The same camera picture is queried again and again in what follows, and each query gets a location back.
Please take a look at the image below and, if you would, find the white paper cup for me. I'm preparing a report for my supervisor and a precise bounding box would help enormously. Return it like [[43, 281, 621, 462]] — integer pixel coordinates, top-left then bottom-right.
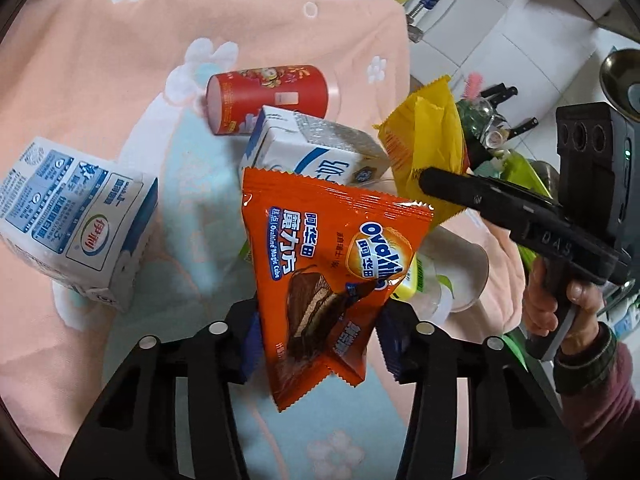
[[393, 226, 489, 326]]

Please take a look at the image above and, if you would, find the yellow snack wrapper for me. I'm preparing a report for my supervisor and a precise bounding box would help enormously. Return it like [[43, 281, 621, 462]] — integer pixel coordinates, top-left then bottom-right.
[[375, 75, 469, 226]]

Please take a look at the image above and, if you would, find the orange Ovaltine snack wrapper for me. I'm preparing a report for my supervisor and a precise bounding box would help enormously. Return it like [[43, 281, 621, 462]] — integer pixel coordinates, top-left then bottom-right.
[[242, 168, 434, 411]]

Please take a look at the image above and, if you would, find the red cartoon paper cup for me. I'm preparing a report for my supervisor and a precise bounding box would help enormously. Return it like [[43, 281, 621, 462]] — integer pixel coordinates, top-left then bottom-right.
[[205, 65, 340, 136]]

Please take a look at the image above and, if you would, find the person right hand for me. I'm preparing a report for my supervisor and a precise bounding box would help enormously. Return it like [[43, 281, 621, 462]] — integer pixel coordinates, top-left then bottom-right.
[[523, 257, 603, 356]]

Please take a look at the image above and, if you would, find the knife block with knives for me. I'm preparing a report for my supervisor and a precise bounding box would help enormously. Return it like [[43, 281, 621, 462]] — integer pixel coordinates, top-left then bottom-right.
[[457, 74, 539, 169]]

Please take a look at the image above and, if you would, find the hanging steel lid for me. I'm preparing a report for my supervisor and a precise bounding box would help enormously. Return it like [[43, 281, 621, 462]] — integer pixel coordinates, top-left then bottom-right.
[[599, 49, 640, 122]]

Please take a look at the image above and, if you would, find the peach flower-pattern towel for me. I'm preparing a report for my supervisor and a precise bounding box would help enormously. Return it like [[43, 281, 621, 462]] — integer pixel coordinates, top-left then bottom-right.
[[0, 0, 526, 480]]

